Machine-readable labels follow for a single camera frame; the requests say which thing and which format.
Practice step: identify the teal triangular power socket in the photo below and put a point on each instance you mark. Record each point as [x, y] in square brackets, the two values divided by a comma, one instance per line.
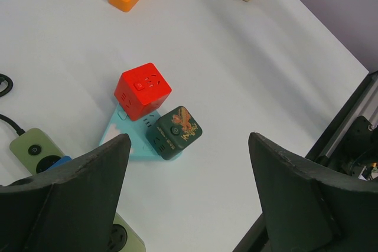
[141, 150]

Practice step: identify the dark green cube adapter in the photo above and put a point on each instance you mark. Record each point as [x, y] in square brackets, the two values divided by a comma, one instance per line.
[173, 132]

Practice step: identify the blue cube plug adapter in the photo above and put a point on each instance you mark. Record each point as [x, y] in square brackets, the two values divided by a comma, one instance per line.
[58, 162]

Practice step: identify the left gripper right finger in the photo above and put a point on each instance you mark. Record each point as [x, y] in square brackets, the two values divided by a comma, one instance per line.
[308, 207]

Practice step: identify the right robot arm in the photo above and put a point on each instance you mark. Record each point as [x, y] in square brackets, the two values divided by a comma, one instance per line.
[349, 144]

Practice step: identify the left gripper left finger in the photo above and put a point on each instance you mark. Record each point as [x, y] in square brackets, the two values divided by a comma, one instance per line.
[71, 207]

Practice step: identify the green power strip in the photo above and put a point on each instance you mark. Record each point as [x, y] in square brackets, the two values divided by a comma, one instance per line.
[35, 150]

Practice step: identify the red cube plug adapter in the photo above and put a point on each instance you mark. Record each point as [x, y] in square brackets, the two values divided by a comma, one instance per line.
[141, 90]

